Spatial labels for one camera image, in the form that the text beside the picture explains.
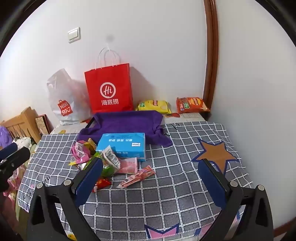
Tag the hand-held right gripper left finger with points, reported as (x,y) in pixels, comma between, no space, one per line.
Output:
(89,180)

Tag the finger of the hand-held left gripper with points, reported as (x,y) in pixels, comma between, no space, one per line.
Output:
(16,158)
(8,149)

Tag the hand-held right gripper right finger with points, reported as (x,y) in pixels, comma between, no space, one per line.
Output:
(211,185)

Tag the red snack packet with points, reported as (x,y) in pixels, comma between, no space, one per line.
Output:
(103,183)

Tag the green snack packet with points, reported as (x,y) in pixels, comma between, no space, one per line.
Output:
(107,171)

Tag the pink candy packet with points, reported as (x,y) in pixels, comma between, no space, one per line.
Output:
(79,151)

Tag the white barcode snack packet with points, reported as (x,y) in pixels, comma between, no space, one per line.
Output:
(111,157)

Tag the yellow snack packet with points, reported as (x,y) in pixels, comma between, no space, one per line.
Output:
(91,144)

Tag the long pink-red snack packet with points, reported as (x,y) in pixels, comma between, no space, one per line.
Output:
(138,176)

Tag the purple fabric bin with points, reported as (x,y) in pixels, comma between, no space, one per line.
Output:
(129,122)

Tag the purple cloth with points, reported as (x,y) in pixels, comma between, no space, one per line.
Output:
(5,138)

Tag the pink floral bedding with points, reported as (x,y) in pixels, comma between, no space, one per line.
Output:
(13,190)

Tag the flat pink snack packet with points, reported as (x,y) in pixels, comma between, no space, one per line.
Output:
(127,165)

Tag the patterned brown box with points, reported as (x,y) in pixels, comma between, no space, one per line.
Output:
(42,125)

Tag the blue tissue pack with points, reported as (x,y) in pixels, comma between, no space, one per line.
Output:
(122,143)

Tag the grey checked cloth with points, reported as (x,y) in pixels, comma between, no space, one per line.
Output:
(161,197)

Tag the white plastic bag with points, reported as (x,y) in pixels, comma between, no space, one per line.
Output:
(60,92)

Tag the orange chip bag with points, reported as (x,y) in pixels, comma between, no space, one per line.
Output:
(192,104)

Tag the yellow chip bag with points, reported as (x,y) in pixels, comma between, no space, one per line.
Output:
(152,106)

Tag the red paper bag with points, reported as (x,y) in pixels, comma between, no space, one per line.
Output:
(108,76)

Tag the white light switch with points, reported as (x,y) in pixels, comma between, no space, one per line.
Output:
(74,34)

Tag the brown wooden door frame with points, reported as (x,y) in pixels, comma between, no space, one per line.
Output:
(211,46)

